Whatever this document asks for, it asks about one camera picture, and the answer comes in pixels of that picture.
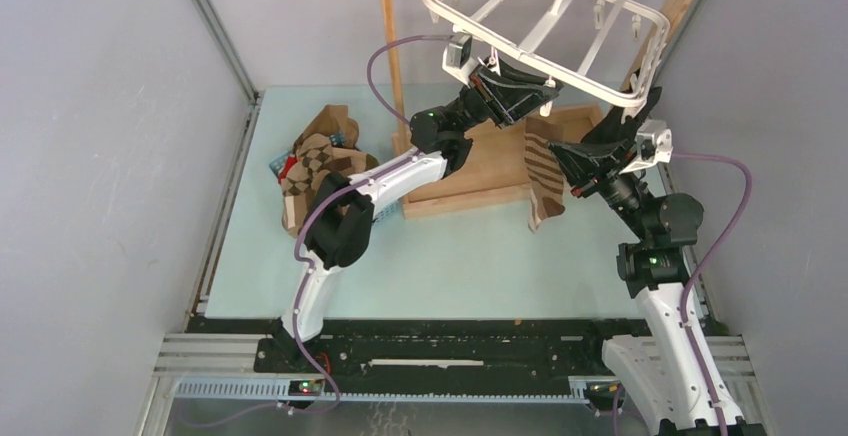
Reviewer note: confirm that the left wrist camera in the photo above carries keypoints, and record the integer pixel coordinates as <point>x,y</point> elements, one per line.
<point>456,58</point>

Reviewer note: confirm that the blue plastic basket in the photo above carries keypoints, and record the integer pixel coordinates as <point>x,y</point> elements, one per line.
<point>285,164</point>

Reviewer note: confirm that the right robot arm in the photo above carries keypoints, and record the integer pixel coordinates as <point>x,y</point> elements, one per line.
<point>683,393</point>

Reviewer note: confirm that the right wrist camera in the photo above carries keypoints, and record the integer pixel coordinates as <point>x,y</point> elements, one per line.
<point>653,144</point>

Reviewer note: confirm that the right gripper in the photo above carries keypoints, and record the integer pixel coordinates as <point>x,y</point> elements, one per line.
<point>581,167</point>

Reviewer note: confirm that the brown striped sock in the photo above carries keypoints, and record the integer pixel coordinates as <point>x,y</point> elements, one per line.
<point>547,183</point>

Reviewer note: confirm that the plain brown sock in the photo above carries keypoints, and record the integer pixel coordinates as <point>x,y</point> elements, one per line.
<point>334,122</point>

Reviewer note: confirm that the white plastic clip hanger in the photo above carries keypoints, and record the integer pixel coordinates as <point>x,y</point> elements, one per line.
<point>607,49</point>

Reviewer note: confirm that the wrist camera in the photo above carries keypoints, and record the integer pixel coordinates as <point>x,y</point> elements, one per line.
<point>456,58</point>
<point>653,144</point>

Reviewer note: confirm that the wooden hanger rack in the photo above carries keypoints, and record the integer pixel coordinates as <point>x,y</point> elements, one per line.
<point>494,172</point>

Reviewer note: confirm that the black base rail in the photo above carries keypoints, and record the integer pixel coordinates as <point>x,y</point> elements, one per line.
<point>487,358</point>

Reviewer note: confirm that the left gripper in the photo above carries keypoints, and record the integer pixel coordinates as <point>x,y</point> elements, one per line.
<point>495,87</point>

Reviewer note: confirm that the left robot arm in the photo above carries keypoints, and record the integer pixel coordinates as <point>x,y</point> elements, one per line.
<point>339,224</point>

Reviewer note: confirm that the black sock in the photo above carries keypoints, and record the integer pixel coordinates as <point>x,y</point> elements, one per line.
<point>616,127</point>

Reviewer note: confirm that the brown argyle sock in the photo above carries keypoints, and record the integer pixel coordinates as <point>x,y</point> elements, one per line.
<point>318,168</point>

